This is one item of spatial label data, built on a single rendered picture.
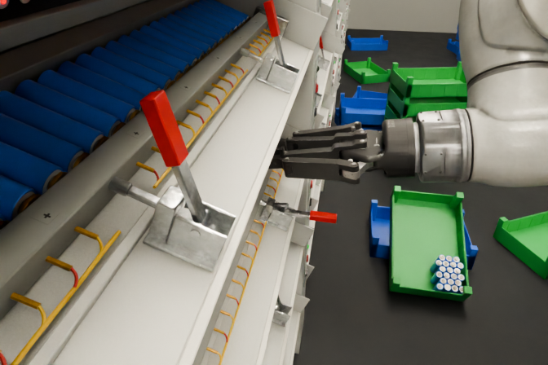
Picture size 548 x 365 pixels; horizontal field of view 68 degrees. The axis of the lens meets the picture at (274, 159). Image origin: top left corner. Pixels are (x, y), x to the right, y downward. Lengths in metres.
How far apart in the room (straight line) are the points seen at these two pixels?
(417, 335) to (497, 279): 0.34
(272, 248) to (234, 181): 0.24
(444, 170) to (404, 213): 0.83
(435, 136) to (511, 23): 0.15
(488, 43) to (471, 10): 0.06
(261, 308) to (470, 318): 0.87
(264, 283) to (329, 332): 0.66
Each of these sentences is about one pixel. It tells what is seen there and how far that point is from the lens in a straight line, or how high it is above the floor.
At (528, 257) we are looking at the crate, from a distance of 1.47.
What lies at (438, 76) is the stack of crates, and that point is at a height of 0.34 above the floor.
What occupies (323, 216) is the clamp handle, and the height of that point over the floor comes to 0.57.
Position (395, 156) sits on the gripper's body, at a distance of 0.50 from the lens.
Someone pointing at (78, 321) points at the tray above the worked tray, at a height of 0.76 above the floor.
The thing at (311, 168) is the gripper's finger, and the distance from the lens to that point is 0.50.
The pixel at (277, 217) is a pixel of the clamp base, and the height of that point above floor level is 0.56.
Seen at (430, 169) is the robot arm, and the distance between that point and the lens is 0.51.
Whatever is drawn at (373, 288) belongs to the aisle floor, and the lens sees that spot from 1.24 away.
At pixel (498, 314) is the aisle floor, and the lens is 1.30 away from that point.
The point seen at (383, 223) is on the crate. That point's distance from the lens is 1.46.
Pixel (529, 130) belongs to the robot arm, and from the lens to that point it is 0.51.
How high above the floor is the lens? 0.90
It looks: 30 degrees down
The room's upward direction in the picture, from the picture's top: straight up
